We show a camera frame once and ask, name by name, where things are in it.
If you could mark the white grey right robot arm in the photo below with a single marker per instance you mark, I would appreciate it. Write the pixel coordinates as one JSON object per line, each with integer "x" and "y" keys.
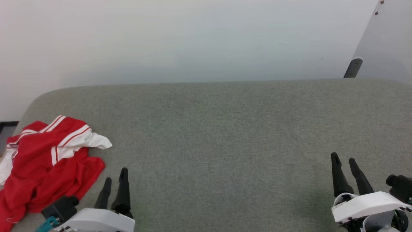
{"x": 379, "y": 225}

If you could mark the white partition panel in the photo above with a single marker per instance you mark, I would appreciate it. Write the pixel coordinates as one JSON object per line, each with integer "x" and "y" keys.
{"x": 386, "y": 42}

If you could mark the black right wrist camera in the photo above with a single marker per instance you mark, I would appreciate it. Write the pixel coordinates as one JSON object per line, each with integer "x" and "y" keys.
{"x": 400, "y": 188}

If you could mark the black baseboard strip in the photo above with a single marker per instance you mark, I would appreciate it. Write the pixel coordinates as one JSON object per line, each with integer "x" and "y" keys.
{"x": 8, "y": 123}

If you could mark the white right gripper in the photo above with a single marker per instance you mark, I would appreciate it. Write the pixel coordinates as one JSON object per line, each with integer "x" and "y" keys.
{"x": 367, "y": 204}

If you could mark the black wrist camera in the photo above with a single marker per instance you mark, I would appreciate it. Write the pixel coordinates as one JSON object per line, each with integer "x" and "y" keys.
{"x": 400, "y": 188}
{"x": 61, "y": 207}

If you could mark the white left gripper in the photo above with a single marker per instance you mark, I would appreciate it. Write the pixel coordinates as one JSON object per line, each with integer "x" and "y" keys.
{"x": 96, "y": 220}

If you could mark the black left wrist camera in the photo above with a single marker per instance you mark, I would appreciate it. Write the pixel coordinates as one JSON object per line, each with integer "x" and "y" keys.
{"x": 61, "y": 207}

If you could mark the red and white shirt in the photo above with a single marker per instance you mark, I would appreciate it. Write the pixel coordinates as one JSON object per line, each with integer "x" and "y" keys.
{"x": 48, "y": 167}

